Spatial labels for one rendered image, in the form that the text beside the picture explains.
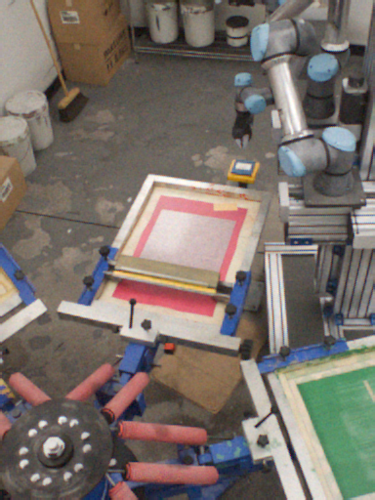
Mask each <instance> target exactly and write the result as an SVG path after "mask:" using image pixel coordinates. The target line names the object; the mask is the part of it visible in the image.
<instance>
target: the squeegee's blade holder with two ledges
mask: <svg viewBox="0 0 375 500"><path fill-rule="evenodd" d="M121 271H122V272H128V273H132V274H137V275H144V276H149V277H154V278H159V280H165V281H170V282H175V283H182V284H186V285H191V286H197V287H202V288H207V286H208V283H203V282H198V281H192V280H187V279H186V278H181V277H175V276H171V275H166V274H159V273H154V272H149V271H138V270H133V269H128V268H122V267H121Z"/></svg>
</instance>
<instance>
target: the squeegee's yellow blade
mask: <svg viewBox="0 0 375 500"><path fill-rule="evenodd" d="M114 273H116V274H121V275H128V276H133V277H137V278H142V279H143V280H148V281H153V282H158V283H164V284H169V285H175V286H181V287H185V288H190V289H196V290H201V291H206V292H212V293H216V290H214V289H208V288H202V287H197V286H191V285H186V284H182V283H175V282H170V281H165V280H159V278H154V277H149V276H144V275H137V274H132V273H128V272H122V271H114Z"/></svg>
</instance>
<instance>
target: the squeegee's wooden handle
mask: <svg viewBox="0 0 375 500"><path fill-rule="evenodd" d="M121 267H122V268H128V269H133V270H138V271H149V272H154V273H159V274H166V275H171V276H175V277H181V278H186V279H187V280H192V281H198V282H203V283H208V286H207V288H208V289H214V290H216V291H217V288H218V284H219V281H220V277H221V275H220V273H219V272H217V271H207V270H202V269H197V268H190V267H185V266H180V265H173V264H168V262H162V261H156V260H152V259H146V258H140V257H135V256H129V255H123V254H120V255H119V258H118V260H117V264H116V266H115V268H114V269H115V270H116V271H121Z"/></svg>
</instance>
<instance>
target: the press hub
mask: <svg viewBox="0 0 375 500"><path fill-rule="evenodd" d="M3 440H4V441H2V444H1V446H0V478H1V480H2V483H3V485H4V487H5V489H6V491H7V492H8V493H9V495H10V496H11V497H12V498H13V499H14V500H112V499H111V498H110V495H109V494H108V493H109V489H110V488H111V483H110V481H109V480H108V479H107V477H106V476H105V474H106V471H107V469H116V470H121V469H122V466H123V465H124V464H125V462H139V461H138V459H137V458H136V456H135V455H134V453H133V452H132V451H131V449H130V448H129V447H128V445H127V444H125V443H124V442H123V441H121V440H119V439H118V438H116V437H113V436H112V433H111V430H110V427H109V424H108V422H107V420H106V419H105V418H104V416H103V415H102V414H101V413H100V412H99V411H98V410H97V409H96V408H94V406H93V405H91V404H89V403H86V402H84V401H81V400H77V399H71V398H60V399H54V400H49V401H45V402H43V403H40V404H38V405H36V406H34V407H32V408H31V409H28V410H27V411H25V412H24V413H23V415H22V416H21V417H20V418H19V419H18V420H17V421H16V422H15V423H14V425H13V426H12V427H11V429H10V430H9V432H8V433H7V434H6V436H5V438H3ZM131 490H132V492H133V493H134V495H135V497H136V498H137V499H139V500H145V496H146V487H145V486H142V487H137V488H133V489H131Z"/></svg>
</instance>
